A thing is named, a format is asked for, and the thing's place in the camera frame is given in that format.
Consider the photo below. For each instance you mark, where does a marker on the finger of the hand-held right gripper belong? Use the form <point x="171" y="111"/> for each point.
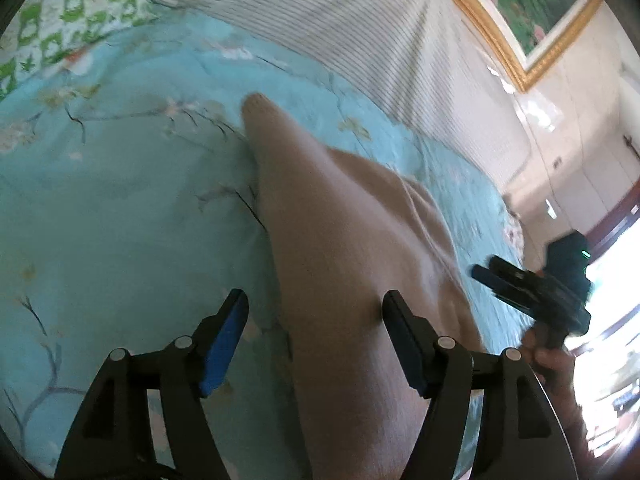
<point x="500" y="287"/>
<point x="515" y="270"/>

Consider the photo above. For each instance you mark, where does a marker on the person's right hand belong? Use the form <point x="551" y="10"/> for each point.
<point x="547" y="362"/>

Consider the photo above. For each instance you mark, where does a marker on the person's right forearm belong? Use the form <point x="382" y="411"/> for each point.
<point x="575" y="420"/>

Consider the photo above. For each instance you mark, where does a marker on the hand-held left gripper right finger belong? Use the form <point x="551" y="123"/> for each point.
<point x="407" y="345"/>

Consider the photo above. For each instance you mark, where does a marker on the green checked pillow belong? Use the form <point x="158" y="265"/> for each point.
<point x="75" y="5"/>

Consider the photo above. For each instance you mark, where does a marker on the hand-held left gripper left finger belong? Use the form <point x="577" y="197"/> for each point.
<point x="225" y="340"/>

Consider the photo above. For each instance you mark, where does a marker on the turquoise floral blanket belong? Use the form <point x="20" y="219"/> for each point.
<point x="125" y="200"/>

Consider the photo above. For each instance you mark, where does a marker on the pink floral bed sheet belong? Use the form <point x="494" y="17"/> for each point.
<point x="512" y="230"/>

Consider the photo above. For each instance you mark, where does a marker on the gold framed floral painting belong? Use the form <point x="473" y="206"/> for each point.
<point x="520" y="5"/>

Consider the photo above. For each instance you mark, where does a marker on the beige knitted sweater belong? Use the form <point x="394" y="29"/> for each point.
<point x="330" y="240"/>

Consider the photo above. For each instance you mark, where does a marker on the striped white bolster pillow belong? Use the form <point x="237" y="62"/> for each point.
<point x="350" y="25"/>

